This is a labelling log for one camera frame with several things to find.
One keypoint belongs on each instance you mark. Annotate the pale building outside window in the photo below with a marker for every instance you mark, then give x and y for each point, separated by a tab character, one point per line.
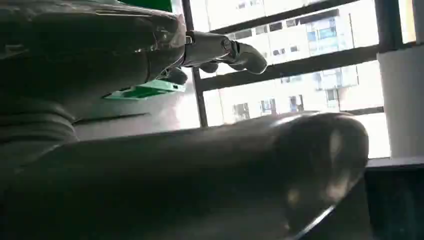
298	39

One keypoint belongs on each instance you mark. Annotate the white pillar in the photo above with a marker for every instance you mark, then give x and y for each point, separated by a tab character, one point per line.
402	99

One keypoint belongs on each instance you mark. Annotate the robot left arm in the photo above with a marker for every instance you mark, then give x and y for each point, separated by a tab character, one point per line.
30	129

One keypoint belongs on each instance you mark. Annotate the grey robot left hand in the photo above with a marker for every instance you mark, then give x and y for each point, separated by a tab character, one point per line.
99	185

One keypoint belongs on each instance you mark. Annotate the green plastic crate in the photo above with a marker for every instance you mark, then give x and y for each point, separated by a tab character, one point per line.
149	90

